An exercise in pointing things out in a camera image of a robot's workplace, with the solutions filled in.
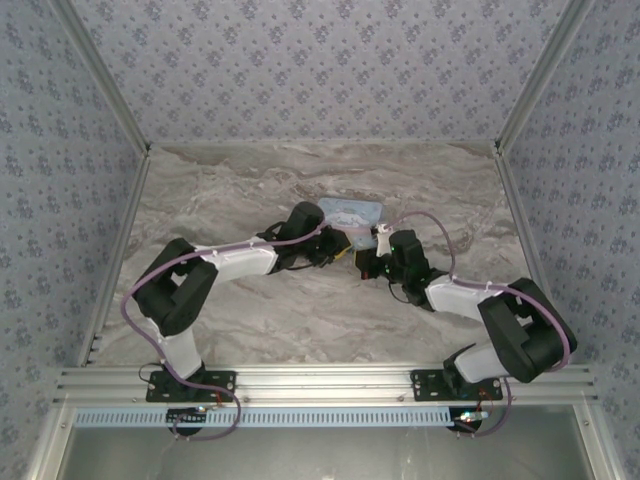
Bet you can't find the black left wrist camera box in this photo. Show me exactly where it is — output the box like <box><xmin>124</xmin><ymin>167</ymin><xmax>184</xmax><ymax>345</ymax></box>
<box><xmin>319</xmin><ymin>230</ymin><xmax>353</xmax><ymax>263</ymax></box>

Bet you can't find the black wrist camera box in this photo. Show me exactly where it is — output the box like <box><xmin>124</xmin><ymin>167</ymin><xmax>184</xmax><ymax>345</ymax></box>
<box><xmin>354</xmin><ymin>246</ymin><xmax>385</xmax><ymax>274</ymax></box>
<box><xmin>319</xmin><ymin>230</ymin><xmax>353</xmax><ymax>263</ymax></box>

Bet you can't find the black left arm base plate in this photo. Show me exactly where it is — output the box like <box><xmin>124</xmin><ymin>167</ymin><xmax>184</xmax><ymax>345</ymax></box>
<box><xmin>145</xmin><ymin>370</ymin><xmax>238</xmax><ymax>403</ymax></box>

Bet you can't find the aluminium frame post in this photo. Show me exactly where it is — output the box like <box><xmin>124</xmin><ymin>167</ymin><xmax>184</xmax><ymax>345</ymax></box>
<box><xmin>48</xmin><ymin>0</ymin><xmax>153</xmax><ymax>154</ymax></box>
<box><xmin>493</xmin><ymin>0</ymin><xmax>597</xmax><ymax>154</ymax></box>

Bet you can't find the light blue slotted cable duct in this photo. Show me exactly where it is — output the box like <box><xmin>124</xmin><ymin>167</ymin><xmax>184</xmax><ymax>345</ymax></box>
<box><xmin>73</xmin><ymin>405</ymin><xmax>454</xmax><ymax>429</ymax></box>

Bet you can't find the small circuit board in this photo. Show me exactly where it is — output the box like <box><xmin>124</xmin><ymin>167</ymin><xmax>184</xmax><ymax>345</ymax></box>
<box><xmin>166</xmin><ymin>406</ymin><xmax>210</xmax><ymax>425</ymax></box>
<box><xmin>448</xmin><ymin>408</ymin><xmax>490</xmax><ymax>432</ymax></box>

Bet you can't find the aluminium table side rail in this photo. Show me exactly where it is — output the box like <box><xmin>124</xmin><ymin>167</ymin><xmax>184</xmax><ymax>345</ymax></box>
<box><xmin>78</xmin><ymin>148</ymin><xmax>153</xmax><ymax>370</ymax></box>
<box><xmin>493</xmin><ymin>145</ymin><xmax>572</xmax><ymax>365</ymax></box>

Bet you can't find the light blue cartoon tin box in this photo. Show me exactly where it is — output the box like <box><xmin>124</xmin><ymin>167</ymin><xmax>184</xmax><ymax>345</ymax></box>
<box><xmin>316</xmin><ymin>195</ymin><xmax>388</xmax><ymax>250</ymax></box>

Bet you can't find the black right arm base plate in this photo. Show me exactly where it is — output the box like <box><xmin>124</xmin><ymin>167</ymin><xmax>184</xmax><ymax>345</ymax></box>
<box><xmin>409</xmin><ymin>368</ymin><xmax>504</xmax><ymax>403</ymax></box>

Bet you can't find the white right camera bracket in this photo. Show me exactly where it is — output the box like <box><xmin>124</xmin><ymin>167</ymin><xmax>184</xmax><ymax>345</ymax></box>
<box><xmin>373</xmin><ymin>223</ymin><xmax>393</xmax><ymax>258</ymax></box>

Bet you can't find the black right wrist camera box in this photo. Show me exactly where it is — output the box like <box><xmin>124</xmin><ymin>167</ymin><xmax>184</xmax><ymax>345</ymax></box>
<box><xmin>354</xmin><ymin>246</ymin><xmax>385</xmax><ymax>274</ymax></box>

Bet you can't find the aluminium mounting rail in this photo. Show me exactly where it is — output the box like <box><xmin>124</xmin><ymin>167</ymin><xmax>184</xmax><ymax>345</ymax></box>
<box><xmin>51</xmin><ymin>363</ymin><xmax>600</xmax><ymax>405</ymax></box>

